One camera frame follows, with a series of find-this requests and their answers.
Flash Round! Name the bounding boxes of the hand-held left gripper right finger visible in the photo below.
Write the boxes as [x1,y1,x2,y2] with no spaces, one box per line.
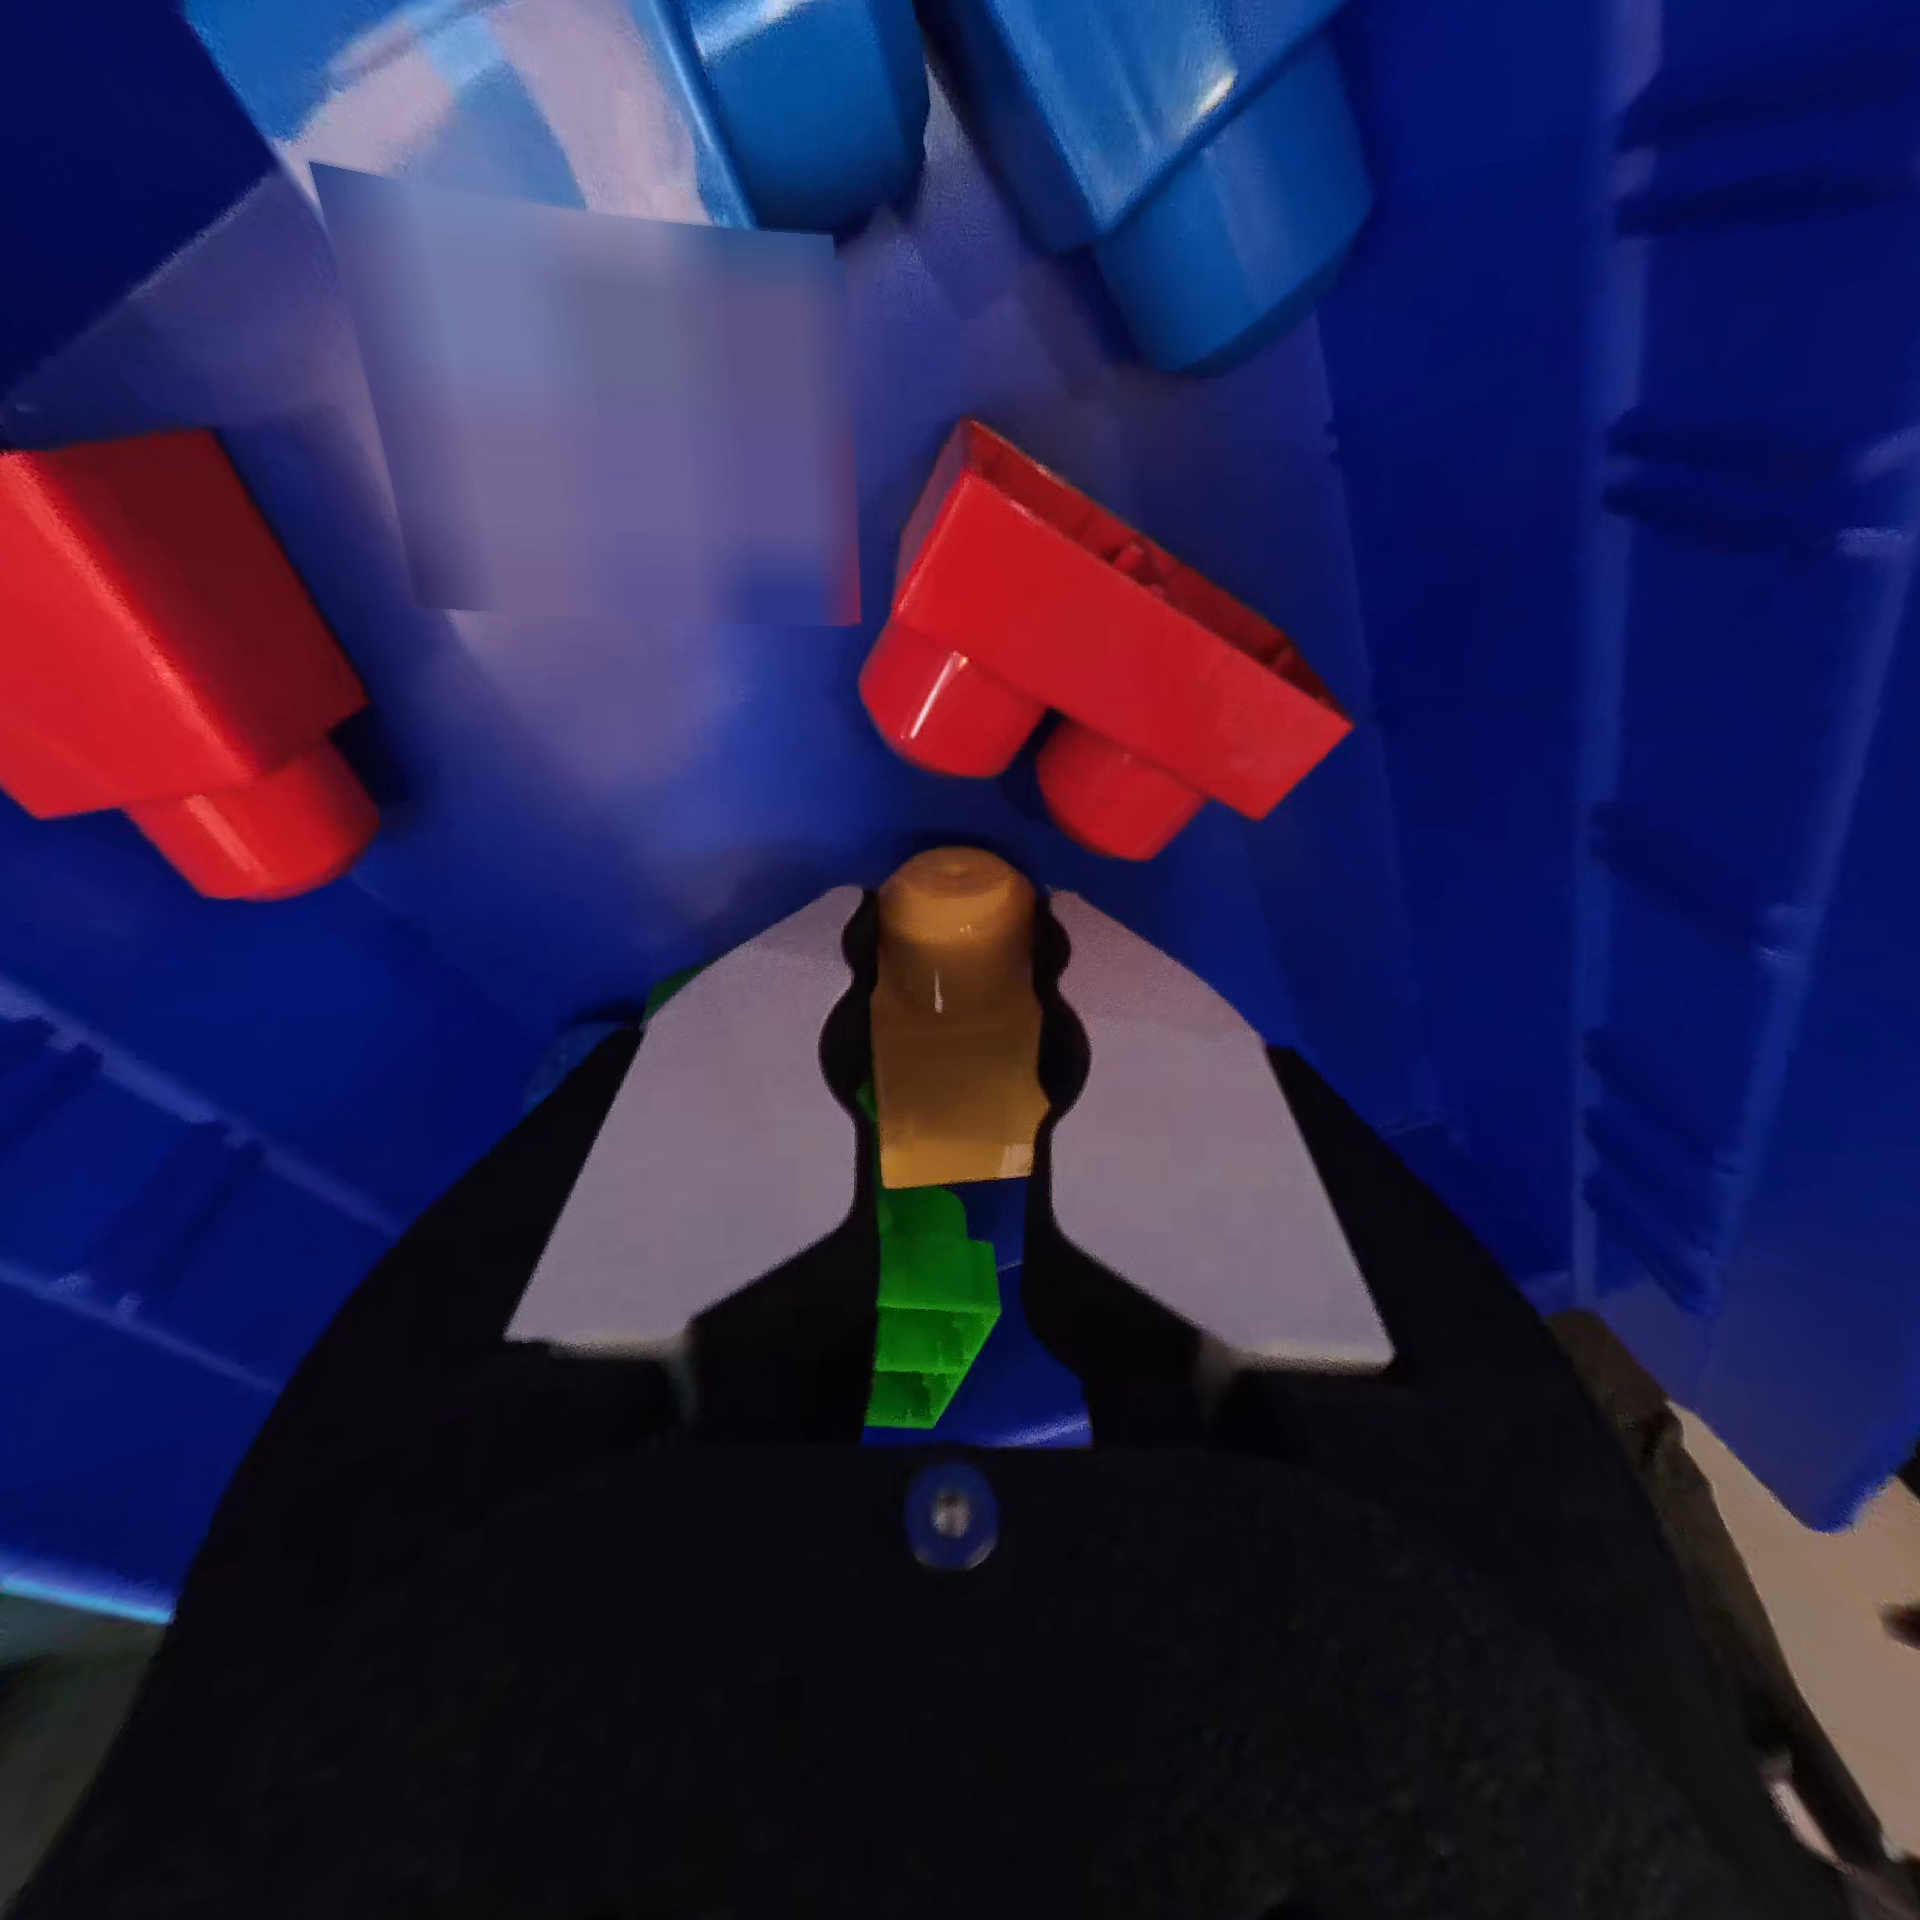
[1028,888,1397,1371]

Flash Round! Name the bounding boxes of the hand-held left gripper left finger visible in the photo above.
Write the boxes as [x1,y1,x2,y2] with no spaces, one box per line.
[505,884,880,1359]

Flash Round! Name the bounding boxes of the yellow one-stud block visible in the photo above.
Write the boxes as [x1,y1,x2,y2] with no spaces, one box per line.
[872,843,1056,1189]

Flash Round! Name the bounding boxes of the blue plastic bin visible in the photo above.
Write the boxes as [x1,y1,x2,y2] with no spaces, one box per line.
[0,0,1920,1630]

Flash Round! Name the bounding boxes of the green stepped block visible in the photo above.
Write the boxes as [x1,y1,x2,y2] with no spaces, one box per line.
[858,1080,1005,1426]

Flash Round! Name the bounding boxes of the red two-stud block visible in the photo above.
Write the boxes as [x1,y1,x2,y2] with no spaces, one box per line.
[858,417,1356,866]

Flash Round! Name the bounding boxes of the red one-stud block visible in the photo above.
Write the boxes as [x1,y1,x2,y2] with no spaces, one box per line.
[0,426,381,902]

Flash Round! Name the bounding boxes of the blue block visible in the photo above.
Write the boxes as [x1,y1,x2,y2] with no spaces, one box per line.
[929,0,1376,376]
[187,0,934,235]

